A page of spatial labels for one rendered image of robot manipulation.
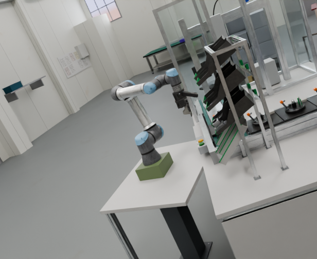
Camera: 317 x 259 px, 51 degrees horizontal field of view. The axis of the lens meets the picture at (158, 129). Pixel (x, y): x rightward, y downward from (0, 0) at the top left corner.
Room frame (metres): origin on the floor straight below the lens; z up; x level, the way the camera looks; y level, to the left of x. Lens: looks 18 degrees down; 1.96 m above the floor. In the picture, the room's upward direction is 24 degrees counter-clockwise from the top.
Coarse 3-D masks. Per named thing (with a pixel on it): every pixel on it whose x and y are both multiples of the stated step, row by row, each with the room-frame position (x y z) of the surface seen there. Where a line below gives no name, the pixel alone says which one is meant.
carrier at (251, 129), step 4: (272, 112) 2.31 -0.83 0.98; (256, 116) 2.31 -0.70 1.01; (260, 116) 2.24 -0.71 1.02; (264, 116) 2.28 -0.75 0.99; (272, 116) 2.27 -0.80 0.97; (276, 116) 2.24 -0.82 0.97; (248, 120) 2.38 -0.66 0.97; (252, 120) 2.35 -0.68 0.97; (256, 120) 2.27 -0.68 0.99; (264, 120) 2.22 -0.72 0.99; (272, 120) 2.20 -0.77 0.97; (276, 120) 2.17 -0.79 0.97; (280, 120) 2.15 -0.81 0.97; (248, 124) 2.31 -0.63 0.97; (252, 124) 2.28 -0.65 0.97; (256, 124) 2.22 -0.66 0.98; (264, 124) 2.19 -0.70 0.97; (268, 124) 2.17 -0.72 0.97; (276, 124) 2.13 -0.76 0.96; (248, 128) 2.24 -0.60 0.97; (252, 128) 2.21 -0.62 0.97; (256, 128) 2.18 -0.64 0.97; (260, 128) 2.16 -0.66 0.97; (252, 132) 2.16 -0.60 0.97; (256, 132) 2.15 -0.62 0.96
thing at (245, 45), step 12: (204, 48) 2.10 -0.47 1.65; (216, 60) 1.76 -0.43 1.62; (252, 60) 1.73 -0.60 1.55; (216, 72) 2.08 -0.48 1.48; (252, 72) 1.75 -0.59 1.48; (228, 96) 1.76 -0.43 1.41; (252, 96) 2.06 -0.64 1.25; (264, 96) 1.73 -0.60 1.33; (264, 108) 1.73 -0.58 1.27; (240, 132) 1.76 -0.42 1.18; (264, 132) 2.06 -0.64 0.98; (240, 144) 2.08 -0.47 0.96; (276, 144) 1.73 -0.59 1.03; (252, 168) 1.76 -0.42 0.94; (288, 168) 1.72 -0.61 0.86
